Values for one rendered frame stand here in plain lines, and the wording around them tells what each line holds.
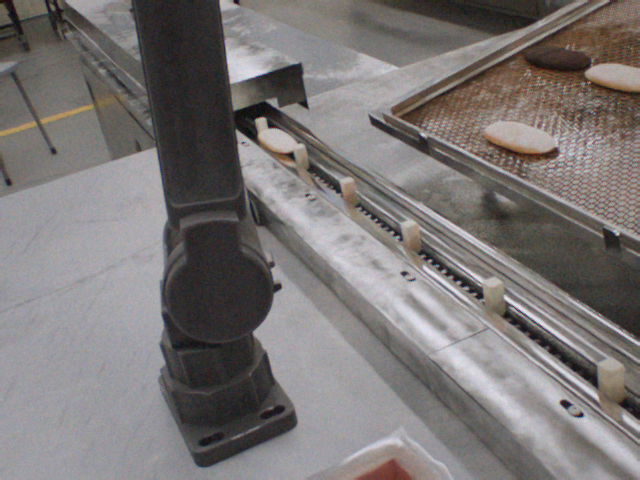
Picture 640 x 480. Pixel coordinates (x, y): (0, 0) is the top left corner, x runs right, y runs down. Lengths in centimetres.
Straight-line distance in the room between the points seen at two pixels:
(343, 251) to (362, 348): 11
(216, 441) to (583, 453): 27
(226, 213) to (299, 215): 32
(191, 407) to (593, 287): 37
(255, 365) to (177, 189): 16
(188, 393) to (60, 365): 21
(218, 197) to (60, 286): 43
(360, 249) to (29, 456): 34
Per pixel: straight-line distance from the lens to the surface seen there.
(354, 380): 70
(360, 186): 96
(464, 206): 94
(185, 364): 65
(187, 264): 58
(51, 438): 75
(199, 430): 67
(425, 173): 104
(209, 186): 58
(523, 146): 87
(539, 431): 57
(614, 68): 97
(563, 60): 102
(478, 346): 65
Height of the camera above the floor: 125
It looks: 27 degrees down
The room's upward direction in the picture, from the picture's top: 12 degrees counter-clockwise
